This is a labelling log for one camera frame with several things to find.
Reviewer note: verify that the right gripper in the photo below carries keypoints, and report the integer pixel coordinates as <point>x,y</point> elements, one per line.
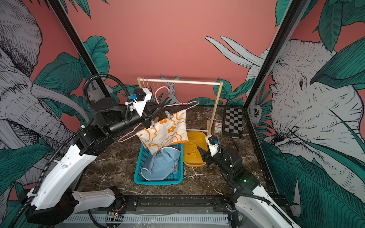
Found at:
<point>206,157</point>

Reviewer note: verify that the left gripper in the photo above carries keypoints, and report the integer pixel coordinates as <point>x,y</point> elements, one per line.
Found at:
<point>148,117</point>

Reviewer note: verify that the grey clothespin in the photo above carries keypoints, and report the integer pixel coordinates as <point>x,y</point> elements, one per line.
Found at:
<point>169,116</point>

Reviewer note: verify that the cream orange towel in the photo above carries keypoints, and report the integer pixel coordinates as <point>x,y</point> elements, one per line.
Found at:
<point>167,132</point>

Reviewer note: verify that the dark blue towel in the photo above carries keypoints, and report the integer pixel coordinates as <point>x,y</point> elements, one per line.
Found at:
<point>159,166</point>

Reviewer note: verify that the blue dotted towel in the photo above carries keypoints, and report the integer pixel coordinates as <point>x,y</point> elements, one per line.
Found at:
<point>175,170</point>

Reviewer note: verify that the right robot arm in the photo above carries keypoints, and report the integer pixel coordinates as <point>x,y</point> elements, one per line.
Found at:
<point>247,195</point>

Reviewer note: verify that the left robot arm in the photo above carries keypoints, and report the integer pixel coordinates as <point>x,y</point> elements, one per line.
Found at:
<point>52,201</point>

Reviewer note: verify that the yellow plastic tray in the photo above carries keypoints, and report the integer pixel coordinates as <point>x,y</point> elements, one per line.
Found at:
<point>197,138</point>

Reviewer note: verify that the small white red box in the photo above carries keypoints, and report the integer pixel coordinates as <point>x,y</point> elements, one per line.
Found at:
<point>218,127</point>

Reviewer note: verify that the wooden clothes rack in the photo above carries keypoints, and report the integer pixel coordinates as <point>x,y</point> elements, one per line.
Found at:
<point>182,92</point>

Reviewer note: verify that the teal plastic basket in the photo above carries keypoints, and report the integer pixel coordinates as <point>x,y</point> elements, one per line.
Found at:
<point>170,180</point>

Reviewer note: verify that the checkerboard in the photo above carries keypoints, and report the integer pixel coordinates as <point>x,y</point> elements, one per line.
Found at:
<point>232,122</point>

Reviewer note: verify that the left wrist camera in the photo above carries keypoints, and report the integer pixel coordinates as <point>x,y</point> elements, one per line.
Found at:
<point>139,98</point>

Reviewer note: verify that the white slotted cable duct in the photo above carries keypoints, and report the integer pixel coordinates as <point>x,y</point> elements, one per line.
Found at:
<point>213,219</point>

